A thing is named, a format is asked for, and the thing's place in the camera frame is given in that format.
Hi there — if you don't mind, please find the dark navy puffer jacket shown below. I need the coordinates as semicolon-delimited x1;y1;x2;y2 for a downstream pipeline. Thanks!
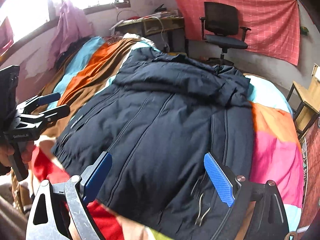
52;47;254;239

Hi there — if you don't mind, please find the colourful patchwork bed quilt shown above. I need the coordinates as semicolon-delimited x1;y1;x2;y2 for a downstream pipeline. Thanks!
30;38;303;239

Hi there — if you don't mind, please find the pink hanging cloth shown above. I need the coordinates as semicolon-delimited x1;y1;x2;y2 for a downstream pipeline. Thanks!
47;1;94;68

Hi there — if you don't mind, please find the blue bicycle print curtain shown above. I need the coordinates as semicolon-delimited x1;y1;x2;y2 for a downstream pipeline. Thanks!
298;119;319;229

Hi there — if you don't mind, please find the small wooden chair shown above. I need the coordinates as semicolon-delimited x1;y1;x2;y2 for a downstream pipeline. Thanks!
286;63;319;141

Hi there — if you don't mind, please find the wooden desk with shelf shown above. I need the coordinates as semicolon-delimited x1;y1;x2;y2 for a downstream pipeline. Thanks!
110;14;189;55

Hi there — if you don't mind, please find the black office swivel chair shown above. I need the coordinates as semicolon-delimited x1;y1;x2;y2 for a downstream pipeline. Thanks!
200;2;251;66

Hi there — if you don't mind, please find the white charging cable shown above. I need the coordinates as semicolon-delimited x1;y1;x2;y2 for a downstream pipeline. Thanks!
150;16;171;53

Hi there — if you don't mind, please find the red checked wall cloth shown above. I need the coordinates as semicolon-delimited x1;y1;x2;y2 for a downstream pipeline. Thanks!
175;0;300;66

